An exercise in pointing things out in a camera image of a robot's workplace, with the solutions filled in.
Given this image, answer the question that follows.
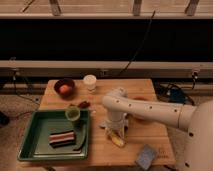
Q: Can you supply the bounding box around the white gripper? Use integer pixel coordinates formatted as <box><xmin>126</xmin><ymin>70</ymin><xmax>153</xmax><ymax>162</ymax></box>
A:
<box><xmin>106</xmin><ymin>120</ymin><xmax>128</xmax><ymax>138</ymax></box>

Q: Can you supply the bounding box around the yellow banana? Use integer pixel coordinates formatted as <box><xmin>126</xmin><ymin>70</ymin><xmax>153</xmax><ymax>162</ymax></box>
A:
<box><xmin>108</xmin><ymin>132</ymin><xmax>125</xmax><ymax>148</ymax></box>

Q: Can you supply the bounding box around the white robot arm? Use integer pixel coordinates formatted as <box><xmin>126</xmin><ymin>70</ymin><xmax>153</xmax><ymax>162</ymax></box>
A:
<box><xmin>102</xmin><ymin>87</ymin><xmax>213</xmax><ymax>171</ymax></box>

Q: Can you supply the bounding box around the orange bowl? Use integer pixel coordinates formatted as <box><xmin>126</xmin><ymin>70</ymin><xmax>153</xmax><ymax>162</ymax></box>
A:
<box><xmin>133</xmin><ymin>97</ymin><xmax>147</xmax><ymax>121</ymax></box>

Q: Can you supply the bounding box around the dark purple bowl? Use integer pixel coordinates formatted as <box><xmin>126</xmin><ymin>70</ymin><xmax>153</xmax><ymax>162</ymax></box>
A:
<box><xmin>54</xmin><ymin>78</ymin><xmax>75</xmax><ymax>98</ymax></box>

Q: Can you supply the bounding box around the grey blue cloth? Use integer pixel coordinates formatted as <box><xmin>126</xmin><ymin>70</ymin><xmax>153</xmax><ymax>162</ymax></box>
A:
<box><xmin>99</xmin><ymin>121</ymin><xmax>129</xmax><ymax>131</ymax></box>

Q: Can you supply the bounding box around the dark green vegetable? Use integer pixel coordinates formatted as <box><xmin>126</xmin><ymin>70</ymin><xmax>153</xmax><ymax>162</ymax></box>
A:
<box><xmin>73</xmin><ymin>127</ymin><xmax>86</xmax><ymax>151</ymax></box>

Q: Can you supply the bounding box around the blue sponge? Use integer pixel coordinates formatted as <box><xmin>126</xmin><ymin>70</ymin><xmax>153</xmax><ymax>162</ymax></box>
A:
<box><xmin>136</xmin><ymin>144</ymin><xmax>157</xmax><ymax>171</ymax></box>

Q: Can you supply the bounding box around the small brown object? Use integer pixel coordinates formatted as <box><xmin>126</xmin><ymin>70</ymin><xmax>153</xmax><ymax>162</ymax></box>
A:
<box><xmin>78</xmin><ymin>101</ymin><xmax>90</xmax><ymax>109</ymax></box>

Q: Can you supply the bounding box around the small green cup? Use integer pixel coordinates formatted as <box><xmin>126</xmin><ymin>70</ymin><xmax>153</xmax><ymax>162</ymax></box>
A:
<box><xmin>65</xmin><ymin>106</ymin><xmax>80</xmax><ymax>122</ymax></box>

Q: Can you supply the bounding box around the white cup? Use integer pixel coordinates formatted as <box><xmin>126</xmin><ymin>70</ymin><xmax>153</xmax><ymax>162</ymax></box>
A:
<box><xmin>83</xmin><ymin>75</ymin><xmax>97</xmax><ymax>91</ymax></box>

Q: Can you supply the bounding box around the striped block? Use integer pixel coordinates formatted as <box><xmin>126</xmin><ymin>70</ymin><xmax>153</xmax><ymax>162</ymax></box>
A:
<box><xmin>49</xmin><ymin>131</ymin><xmax>76</xmax><ymax>147</ymax></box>

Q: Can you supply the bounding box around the blue power adapter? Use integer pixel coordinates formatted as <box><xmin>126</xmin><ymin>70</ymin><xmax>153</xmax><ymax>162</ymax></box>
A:
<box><xmin>169</xmin><ymin>89</ymin><xmax>185</xmax><ymax>103</ymax></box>

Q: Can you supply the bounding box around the orange fruit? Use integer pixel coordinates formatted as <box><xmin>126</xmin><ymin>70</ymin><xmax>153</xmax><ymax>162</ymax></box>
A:
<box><xmin>59</xmin><ymin>85</ymin><xmax>70</xmax><ymax>94</ymax></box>

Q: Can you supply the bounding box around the green tray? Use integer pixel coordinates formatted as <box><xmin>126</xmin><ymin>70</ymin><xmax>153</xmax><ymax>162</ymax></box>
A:
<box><xmin>18</xmin><ymin>110</ymin><xmax>90</xmax><ymax>162</ymax></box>

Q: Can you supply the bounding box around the black cable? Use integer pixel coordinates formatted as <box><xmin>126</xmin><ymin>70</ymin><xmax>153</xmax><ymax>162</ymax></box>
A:
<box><xmin>117</xmin><ymin>9</ymin><xmax>198</xmax><ymax>108</ymax></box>

